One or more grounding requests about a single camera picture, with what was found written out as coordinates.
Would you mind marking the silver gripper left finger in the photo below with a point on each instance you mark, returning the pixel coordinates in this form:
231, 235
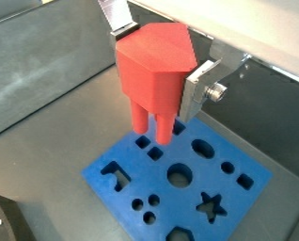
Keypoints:
119, 17

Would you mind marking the blue shape sorter board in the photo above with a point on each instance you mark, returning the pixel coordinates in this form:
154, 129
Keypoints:
186, 190

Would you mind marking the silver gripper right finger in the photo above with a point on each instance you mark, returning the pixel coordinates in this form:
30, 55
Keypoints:
202, 84

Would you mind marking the black object at corner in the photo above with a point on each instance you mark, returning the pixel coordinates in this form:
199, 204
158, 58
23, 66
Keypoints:
14, 225

